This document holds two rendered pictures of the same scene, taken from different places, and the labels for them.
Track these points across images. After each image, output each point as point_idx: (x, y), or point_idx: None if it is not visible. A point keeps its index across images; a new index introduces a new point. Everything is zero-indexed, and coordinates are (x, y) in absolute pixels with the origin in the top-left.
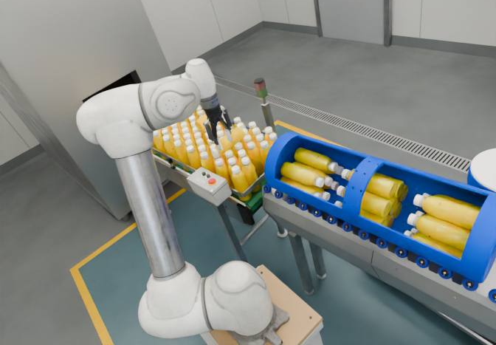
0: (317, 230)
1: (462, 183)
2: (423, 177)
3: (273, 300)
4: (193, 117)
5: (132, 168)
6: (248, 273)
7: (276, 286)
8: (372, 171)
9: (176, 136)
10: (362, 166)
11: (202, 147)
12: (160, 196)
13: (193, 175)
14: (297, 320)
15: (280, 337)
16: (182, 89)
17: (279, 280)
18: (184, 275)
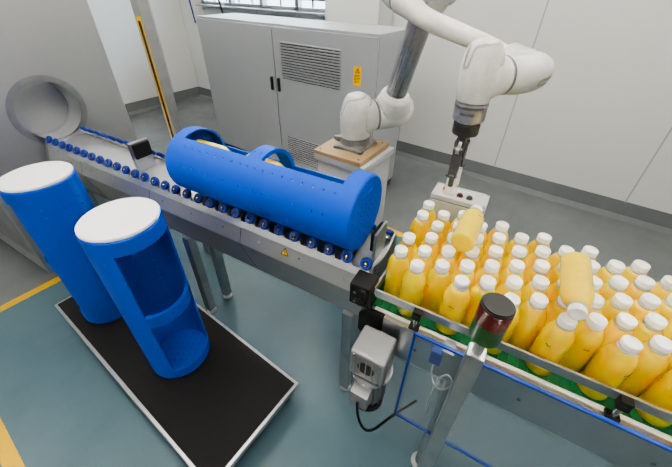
0: None
1: (194, 147)
2: (214, 177)
3: (345, 151)
4: (652, 317)
5: None
6: (347, 96)
7: (345, 156)
8: (261, 146)
9: (613, 262)
10: (269, 149)
11: (518, 235)
12: (400, 45)
13: (484, 198)
14: (328, 147)
15: (336, 142)
16: None
17: (344, 158)
18: (384, 89)
